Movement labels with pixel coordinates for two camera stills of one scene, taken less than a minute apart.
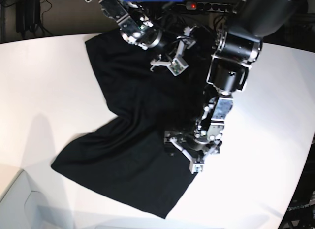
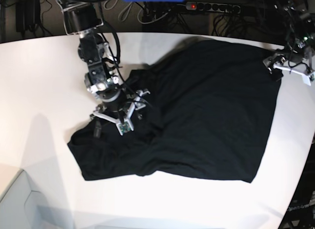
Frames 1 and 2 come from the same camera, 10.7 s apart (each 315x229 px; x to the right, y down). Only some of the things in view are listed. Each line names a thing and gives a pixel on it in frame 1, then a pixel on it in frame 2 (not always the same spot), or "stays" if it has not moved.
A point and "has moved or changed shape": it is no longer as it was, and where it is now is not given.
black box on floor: [27, 13] stays
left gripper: [186, 41] to [115, 101]
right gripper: [211, 147] to [296, 54]
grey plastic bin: [20, 208] stays
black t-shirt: [128, 159] has moved or changed shape
